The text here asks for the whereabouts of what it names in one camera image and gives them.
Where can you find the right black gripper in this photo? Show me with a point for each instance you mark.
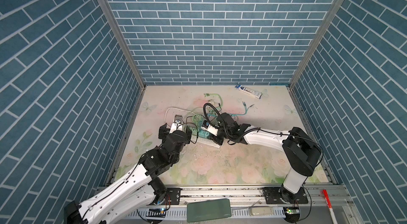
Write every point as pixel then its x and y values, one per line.
pixel 218 140

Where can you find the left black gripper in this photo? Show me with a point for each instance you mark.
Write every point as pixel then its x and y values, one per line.
pixel 164 132

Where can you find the white power strip coloured sockets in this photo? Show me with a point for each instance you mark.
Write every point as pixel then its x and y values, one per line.
pixel 200 139

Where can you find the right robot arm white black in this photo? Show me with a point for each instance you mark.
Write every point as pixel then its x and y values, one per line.
pixel 303 154

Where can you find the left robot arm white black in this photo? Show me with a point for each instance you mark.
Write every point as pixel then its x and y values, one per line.
pixel 139 187

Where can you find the blue white toothpaste box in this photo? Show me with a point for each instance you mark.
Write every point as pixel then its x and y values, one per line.
pixel 249 91

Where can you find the green rectangular pad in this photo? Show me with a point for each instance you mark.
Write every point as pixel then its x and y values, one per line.
pixel 208 210

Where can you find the red white pen right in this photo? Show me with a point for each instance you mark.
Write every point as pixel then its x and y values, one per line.
pixel 331 211

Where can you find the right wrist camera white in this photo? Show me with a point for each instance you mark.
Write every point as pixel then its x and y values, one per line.
pixel 206 126

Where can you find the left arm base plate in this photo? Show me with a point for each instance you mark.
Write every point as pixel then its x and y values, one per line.
pixel 172 197

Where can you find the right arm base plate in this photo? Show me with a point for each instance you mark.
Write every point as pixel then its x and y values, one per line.
pixel 279 195

